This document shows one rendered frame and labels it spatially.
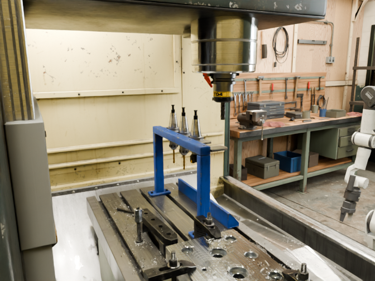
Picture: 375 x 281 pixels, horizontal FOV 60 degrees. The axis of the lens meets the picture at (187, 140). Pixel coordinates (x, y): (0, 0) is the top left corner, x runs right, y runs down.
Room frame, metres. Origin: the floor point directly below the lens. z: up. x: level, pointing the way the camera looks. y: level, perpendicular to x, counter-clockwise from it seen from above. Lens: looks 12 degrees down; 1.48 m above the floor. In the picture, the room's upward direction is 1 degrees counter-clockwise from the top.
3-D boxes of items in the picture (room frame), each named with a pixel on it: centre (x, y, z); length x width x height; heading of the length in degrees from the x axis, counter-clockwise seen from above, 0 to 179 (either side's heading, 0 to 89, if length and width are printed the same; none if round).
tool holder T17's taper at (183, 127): (1.34, 0.02, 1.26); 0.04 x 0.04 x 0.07
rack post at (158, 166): (1.46, 0.14, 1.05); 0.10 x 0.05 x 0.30; 116
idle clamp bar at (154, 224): (1.03, 0.11, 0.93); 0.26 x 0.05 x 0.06; 31
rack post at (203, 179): (1.07, -0.05, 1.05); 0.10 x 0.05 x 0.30; 116
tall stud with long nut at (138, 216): (1.02, 0.17, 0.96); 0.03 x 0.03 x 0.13
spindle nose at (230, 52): (0.82, -0.09, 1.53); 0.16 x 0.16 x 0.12
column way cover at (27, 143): (0.63, 0.31, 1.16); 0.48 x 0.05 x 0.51; 26
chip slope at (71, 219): (1.41, 0.19, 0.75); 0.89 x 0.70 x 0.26; 116
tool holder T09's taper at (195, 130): (1.24, -0.03, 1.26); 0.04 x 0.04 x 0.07
